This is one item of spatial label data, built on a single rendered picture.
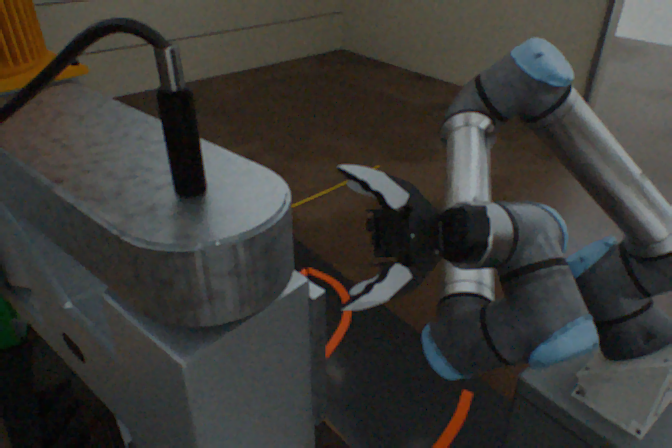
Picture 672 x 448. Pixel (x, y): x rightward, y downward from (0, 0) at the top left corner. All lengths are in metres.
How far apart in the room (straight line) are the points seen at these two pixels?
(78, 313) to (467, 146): 0.77
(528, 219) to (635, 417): 0.92
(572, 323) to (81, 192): 0.62
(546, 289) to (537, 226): 0.08
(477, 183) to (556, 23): 4.94
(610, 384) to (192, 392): 1.11
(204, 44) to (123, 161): 6.08
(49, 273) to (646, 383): 1.30
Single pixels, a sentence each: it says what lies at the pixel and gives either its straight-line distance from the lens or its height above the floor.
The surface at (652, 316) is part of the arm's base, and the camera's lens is 1.56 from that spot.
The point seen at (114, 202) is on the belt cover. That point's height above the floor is 1.69.
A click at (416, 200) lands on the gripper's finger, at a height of 1.71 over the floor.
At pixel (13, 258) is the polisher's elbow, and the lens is 1.34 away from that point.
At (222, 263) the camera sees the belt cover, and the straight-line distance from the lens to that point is 0.60.
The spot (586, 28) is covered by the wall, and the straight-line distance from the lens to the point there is 5.75.
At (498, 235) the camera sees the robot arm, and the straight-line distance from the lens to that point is 0.69.
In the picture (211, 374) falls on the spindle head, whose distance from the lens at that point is 0.71.
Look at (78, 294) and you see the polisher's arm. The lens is 1.05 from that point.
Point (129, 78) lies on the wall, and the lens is 6.56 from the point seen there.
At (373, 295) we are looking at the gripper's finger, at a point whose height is 1.65.
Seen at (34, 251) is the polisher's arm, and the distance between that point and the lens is 1.10.
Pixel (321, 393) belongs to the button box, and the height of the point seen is 1.30.
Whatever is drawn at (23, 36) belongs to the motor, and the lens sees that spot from 1.17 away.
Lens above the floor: 2.02
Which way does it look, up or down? 33 degrees down
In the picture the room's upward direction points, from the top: straight up
